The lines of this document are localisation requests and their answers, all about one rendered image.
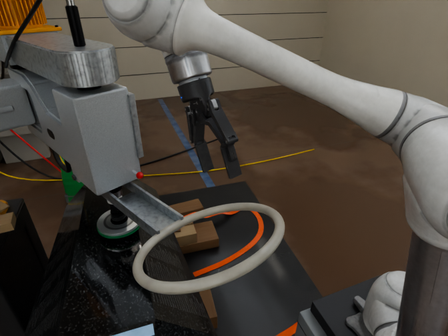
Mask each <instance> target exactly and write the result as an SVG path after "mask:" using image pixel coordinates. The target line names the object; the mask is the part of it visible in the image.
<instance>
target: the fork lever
mask: <svg viewBox="0 0 448 336"><path fill-rule="evenodd" d="M72 179H73V180H74V181H75V180H76V179H77V178H76V176H75V175H74V174H73V175H72ZM123 186H124V187H126V188H128V190H130V191H132V193H129V194H127V195H125V196H123V197H120V198H117V197H116V196H114V194H112V193H111V192H109V191H108V192H106V193H104V194H102V196H103V197H104V198H106V200H108V201H109V202H110V203H112V204H113V205H114V206H115V207H116V208H118V209H119V210H120V211H121V212H123V213H124V214H125V215H126V216H128V218H130V219H131V220H132V221H134V222H135V223H136V224H138V226H140V227H141V228H142V229H144V230H145V231H146V232H148V234H150V235H151V236H154V235H155V234H160V230H162V229H163V228H165V227H166V226H168V225H170V224H172V223H173V222H175V221H177V220H179V219H180V220H183V219H184V218H183V215H182V214H180V213H178V212H177V211H176V210H174V209H172V208H171V207H170V206H168V205H166V204H165V203H164V202H162V201H160V200H159V199H158V198H156V197H154V196H153V195H152V194H150V193H148V192H146V191H145V190H144V189H142V188H140V187H139V186H138V185H136V184H134V183H133V182H132V181H131V182H128V183H126V184H124V185H123Z"/></svg>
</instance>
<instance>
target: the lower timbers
mask: <svg viewBox="0 0 448 336"><path fill-rule="evenodd" d="M170 207H171V208H172V209H174V210H176V211H177V212H178V213H180V214H182V215H183V216H185V215H188V214H190V213H193V212H198V211H201V210H204V208H203V206H202V204H201V202H200V200H199V199H194V200H190V201H186V202H182V203H178V204H174V205H170ZM194 226H195V230H196V232H197V243H192V244H188V245H183V246H180V248H181V250H182V253H183V254H186V253H192V252H196V251H201V250H205V249H210V248H214V247H218V246H219V238H218V235H217V232H216V230H215V227H214V225H213V222H212V221H206V222H202V223H196V224H194Z"/></svg>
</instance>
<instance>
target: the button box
mask: <svg viewBox="0 0 448 336"><path fill-rule="evenodd" d="M127 97H128V102H129V110H130V114H131V122H132V126H133V134H134V138H135V146H136V150H137V157H138V158H141V157H144V154H143V146H142V142H141V134H140V128H139V120H138V115H137V107H136V102H135V94H133V93H130V92H128V95H127Z"/></svg>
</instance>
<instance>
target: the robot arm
mask: <svg viewBox="0 0 448 336"><path fill-rule="evenodd" d="M102 2H103V7H104V10H105V12H106V14H107V16H108V18H109V19H110V21H111V22H112V24H114V26H115V27H116V28H117V29H118V30H119V31H120V32H121V33H122V34H124V35H125V36H127V37H128V38H130V39H133V40H135V41H138V42H140V43H142V44H144V46H146V47H150V48H152V49H157V50H160V51H161V52H162V54H163V56H164V59H165V64H166V65H167V68H168V71H169V74H170V77H171V81H172V83H173V84H174V85H176V84H179V86H178V87H177V89H178V92H179V95H180V98H181V101H182V102H183V103H186V102H189V104H190V105H189V106H186V107H185V112H186V116H187V124H188V130H189V140H190V143H191V144H192V143H193V144H194V146H195V149H196V152H197V156H198V158H199V162H200V164H201V168H202V171H203V172H204V173H205V172H207V171H210V170H212V169H214V166H213V162H212V160H211V156H210V153H209V149H208V146H207V143H206V140H204V133H205V125H208V126H209V128H210V129H211V130H212V132H213V133H214V135H215V136H216V138H217V139H218V141H219V142H220V144H221V146H220V150H221V154H222V156H223V160H224V163H225V167H226V170H227V174H228V177H229V179H232V178H235V177H237V176H239V175H242V172H241V168H240V164H239V160H238V158H237V154H236V150H235V146H234V144H235V142H237V141H238V140H239V139H238V137H237V135H236V133H235V132H234V130H233V128H232V126H231V124H230V122H229V120H228V118H227V116H226V114H225V113H224V111H223V109H222V107H221V104H220V101H219V99H218V98H216V99H212V100H211V99H210V97H209V96H210V95H213V94H214V92H215V91H214V88H213V84H212V81H211V78H210V77H207V76H208V75H210V74H211V73H212V70H211V65H210V62H209V58H208V55H207V54H211V55H214V56H217V57H220V58H222V59H225V60H227V61H230V62H232V63H235V64H237V65H240V66H242V67H244V68H246V69H248V70H250V71H252V72H255V73H257V74H259V75H261V76H264V77H266V78H268V79H270V80H272V81H274V82H276V83H278V84H280V85H283V86H285V87H287V88H289V89H292V90H294V91H296V92H298V93H300V94H302V95H304V96H306V97H309V98H311V99H313V100H315V101H318V102H320V103H322V104H324V105H326V106H328V107H329V108H331V109H333V110H335V111H336V112H338V113H340V114H342V115H343V116H344V117H346V118H348V119H349V120H351V121H352V122H354V123H355V124H357V125H358V126H360V127H361V128H363V129H364V130H366V131H367V132H368V133H370V134H371V135H373V136H375V137H376V138H378V139H380V140H382V141H384V142H386V143H387V144H389V145H390V146H391V148H392V150H393V151H394V152H395V154H396V155H397V156H398V158H399V160H400V161H401V163H402V166H403V172H404V174H403V188H404V196H405V216H406V220H407V222H408V224H409V226H410V228H412V230H413V232H412V236H411V244H410V248H409V256H408V260H407V268H406V272H404V271H392V272H391V271H389V272H387V273H385V274H383V275H382V276H380V277H379V278H377V279H376V280H375V282H374V283H373V284H372V286H371V288H370V290H369V293H368V295H367V298H366V301H365V300H364V299H362V298H361V297H360V296H356V297H355V298H353V302H354V303H355V304H356V306H357V308H358V309H359V310H360V312H359V313H358V314H356V315H353V316H348V317H347V318H346V320H345V323H346V324H347V326H348V327H350V328H352V330H354V332H356V334H357V335H358V336H448V107H445V106H443V105H441V104H438V103H436V102H434V101H431V100H429V99H426V98H424V97H420V96H417V95H412V94H410V93H406V92H403V91H400V90H397V89H390V88H386V87H380V86H377V85H372V84H368V83H364V82H360V81H356V80H353V79H350V78H347V77H344V76H341V75H338V74H336V73H334V72H331V71H329V70H327V69H324V68H322V67H320V66H318V65H316V64H314V63H312V62H310V61H308V60H306V59H304V58H302V57H300V56H298V55H296V54H294V53H292V52H290V51H288V50H286V49H284V48H282V47H280V46H278V45H276V44H274V43H272V42H270V41H268V40H266V39H264V38H262V37H260V36H258V35H256V34H254V33H252V32H250V31H248V30H246V29H244V28H242V27H240V26H238V25H236V24H234V23H232V22H230V21H228V20H227V19H225V18H223V17H221V16H220V15H218V14H216V13H215V12H213V11H212V10H210V8H208V6H207V5H206V3H205V1H204V0H102Z"/></svg>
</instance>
